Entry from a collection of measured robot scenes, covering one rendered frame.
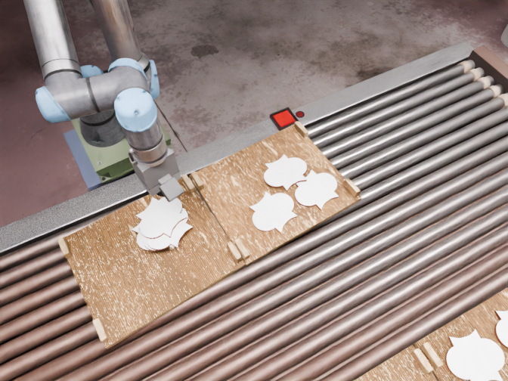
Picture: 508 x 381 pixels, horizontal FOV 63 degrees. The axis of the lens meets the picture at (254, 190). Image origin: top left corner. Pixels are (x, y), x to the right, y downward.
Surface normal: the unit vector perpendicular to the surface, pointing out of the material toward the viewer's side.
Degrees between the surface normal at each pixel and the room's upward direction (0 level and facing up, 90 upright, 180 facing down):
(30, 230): 0
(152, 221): 0
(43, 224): 0
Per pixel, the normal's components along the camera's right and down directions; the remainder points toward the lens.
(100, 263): 0.00, -0.53
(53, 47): 0.21, -0.21
